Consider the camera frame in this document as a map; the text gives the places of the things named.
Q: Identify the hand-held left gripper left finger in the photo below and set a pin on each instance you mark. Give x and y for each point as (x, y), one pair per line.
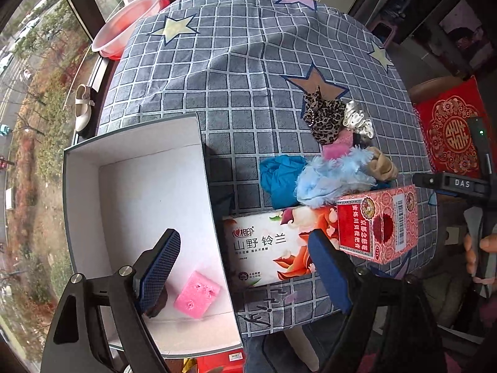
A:
(155, 270)

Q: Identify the floral tissue pack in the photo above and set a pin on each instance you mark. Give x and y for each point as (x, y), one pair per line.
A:
(264, 248)

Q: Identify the red patterned medicine box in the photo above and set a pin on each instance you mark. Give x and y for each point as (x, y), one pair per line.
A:
(372, 225)

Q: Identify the red packet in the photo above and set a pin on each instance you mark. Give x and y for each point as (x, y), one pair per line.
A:
(219, 363)

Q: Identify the grey white-lined storage box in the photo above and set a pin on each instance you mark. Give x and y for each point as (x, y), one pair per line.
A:
(147, 202)

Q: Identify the small brown object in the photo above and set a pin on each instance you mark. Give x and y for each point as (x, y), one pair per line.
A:
(160, 304)

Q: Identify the white shoe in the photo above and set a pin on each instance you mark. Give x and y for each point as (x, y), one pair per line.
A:
(83, 108)

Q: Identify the beige scrunchie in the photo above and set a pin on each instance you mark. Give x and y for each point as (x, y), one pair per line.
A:
(384, 165)

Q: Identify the small red basin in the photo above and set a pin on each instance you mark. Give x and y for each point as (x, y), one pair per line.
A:
(165, 2)

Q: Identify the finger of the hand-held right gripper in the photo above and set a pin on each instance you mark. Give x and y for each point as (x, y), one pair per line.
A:
(427, 180)

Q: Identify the grey checked star tablecloth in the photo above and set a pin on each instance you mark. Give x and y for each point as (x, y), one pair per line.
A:
(233, 66)

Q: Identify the white satin scrunchie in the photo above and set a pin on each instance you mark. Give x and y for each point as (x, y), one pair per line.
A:
(357, 118)

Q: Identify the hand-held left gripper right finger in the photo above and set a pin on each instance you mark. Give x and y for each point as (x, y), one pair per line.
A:
(330, 276)

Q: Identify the pink plastic basin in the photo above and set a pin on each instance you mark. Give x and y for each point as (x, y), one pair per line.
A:
(128, 23)

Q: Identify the person's right hand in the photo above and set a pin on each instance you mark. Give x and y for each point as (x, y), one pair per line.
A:
(487, 244)

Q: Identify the pink fuzzy sponge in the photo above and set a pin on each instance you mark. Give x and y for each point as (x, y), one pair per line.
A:
(337, 149)

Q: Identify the pink square sponge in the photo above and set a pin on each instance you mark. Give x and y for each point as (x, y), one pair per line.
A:
(196, 295)

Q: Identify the leopard print scrunchie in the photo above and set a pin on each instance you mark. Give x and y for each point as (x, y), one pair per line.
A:
(324, 120)

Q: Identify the pink plastic stool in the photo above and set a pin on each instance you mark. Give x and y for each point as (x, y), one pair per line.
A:
(382, 31)

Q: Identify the light blue fluffy plush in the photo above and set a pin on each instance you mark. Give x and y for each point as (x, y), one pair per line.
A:
(334, 182)

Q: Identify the blue cloth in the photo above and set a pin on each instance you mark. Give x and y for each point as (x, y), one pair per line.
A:
(279, 178)
(383, 185)

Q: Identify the red gift box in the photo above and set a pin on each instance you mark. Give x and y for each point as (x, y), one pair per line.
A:
(446, 132)

